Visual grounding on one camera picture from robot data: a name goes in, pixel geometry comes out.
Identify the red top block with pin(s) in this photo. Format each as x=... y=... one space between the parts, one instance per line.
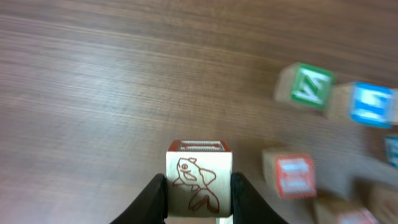
x=291 y=174

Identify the blue top block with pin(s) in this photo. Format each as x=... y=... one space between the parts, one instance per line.
x=362 y=103

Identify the white block teal side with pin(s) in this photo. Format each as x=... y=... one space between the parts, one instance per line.
x=198 y=174

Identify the green N block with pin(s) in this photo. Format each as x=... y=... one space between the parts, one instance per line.
x=304 y=86

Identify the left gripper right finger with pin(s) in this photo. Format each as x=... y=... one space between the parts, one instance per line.
x=248 y=206

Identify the wooden W block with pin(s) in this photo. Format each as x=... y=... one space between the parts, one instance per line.
x=383 y=203

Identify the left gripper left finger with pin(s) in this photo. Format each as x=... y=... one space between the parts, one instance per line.
x=150 y=206

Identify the blue D block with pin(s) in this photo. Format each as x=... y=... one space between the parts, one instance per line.
x=390 y=142

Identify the red A block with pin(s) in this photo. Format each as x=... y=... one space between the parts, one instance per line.
x=334 y=210

